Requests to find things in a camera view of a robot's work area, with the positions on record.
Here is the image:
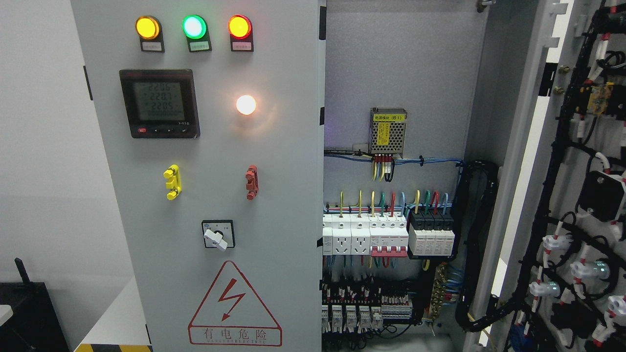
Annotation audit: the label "grey cabinet door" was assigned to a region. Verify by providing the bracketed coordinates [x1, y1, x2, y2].
[462, 0, 625, 352]
[71, 0, 326, 352]

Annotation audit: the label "white socket module row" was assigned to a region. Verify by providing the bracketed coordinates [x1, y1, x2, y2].
[322, 213, 371, 255]

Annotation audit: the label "perforated metal power supply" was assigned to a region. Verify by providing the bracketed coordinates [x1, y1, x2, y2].
[369, 107, 407, 154]

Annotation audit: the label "white glowing indicator lamp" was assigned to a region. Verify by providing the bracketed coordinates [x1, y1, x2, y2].
[236, 94, 257, 115]

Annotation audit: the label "black white surge protector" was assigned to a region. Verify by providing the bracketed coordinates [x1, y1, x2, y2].
[408, 212, 458, 261]

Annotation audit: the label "lower relay terminal row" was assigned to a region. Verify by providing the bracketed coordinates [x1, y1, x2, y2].
[319, 278, 418, 334]

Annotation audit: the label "red electric hazard warning sticker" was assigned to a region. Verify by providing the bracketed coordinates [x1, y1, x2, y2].
[188, 261, 283, 346]

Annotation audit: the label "brass right terminal bar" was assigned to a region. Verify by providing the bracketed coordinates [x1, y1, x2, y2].
[428, 263, 447, 322]

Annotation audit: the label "red indicator lamp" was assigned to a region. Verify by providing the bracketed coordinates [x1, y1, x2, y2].
[228, 14, 252, 40]

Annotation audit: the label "black digital power meter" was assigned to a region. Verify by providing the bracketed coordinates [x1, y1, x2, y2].
[119, 69, 201, 139]

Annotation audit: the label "green indicator lamp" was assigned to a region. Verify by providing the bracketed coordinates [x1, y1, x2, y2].
[181, 14, 207, 40]

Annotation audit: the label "yellow indicator lamp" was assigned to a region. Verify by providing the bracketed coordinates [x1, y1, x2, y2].
[135, 16, 161, 41]

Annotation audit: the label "black box at left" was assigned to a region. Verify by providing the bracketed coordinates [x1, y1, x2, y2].
[0, 258, 69, 352]

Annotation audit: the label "red terminal post block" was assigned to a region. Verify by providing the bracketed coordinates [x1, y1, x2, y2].
[245, 165, 259, 200]

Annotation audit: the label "yellow terminal post block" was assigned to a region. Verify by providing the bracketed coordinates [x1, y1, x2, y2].
[163, 164, 182, 200]

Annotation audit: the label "black right cable conduit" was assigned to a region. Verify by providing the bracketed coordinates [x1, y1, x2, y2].
[452, 160, 519, 333]

